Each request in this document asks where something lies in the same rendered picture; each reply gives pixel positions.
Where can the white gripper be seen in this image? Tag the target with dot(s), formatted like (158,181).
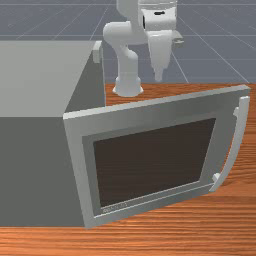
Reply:
(161,43)

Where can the grey microwave oven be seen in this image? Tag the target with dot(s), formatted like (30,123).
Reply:
(36,100)

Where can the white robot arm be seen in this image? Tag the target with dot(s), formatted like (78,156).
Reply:
(128,66)

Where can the grey microwave door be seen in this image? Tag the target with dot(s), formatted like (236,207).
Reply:
(150,156)

